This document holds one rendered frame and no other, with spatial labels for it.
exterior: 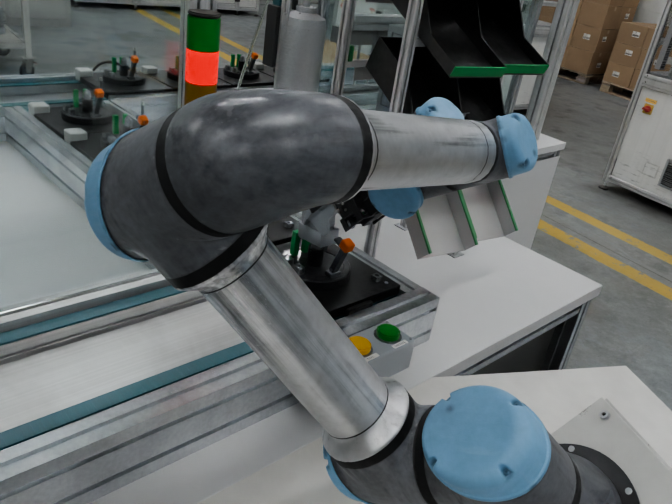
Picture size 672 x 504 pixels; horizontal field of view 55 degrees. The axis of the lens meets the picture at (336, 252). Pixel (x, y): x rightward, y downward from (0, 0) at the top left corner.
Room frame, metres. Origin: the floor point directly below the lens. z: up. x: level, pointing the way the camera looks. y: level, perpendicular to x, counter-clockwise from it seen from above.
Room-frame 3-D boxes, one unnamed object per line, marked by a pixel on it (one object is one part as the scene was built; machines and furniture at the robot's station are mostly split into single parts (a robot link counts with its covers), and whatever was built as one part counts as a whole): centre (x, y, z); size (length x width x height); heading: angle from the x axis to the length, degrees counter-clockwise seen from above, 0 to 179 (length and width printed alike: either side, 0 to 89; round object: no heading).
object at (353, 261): (1.07, 0.04, 0.96); 0.24 x 0.24 x 0.02; 47
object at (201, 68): (1.02, 0.25, 1.34); 0.05 x 0.05 x 0.05
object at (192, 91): (1.02, 0.25, 1.29); 0.05 x 0.05 x 0.05
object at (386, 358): (0.87, -0.06, 0.93); 0.21 x 0.07 x 0.06; 137
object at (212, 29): (1.02, 0.25, 1.39); 0.05 x 0.05 x 0.05
